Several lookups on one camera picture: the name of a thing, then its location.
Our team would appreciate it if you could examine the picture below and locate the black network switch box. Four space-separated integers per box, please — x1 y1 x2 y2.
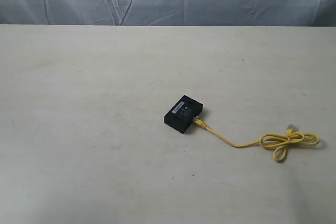
163 95 203 134

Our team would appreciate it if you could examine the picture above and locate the yellow ethernet cable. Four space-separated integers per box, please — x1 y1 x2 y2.
193 115 321 163

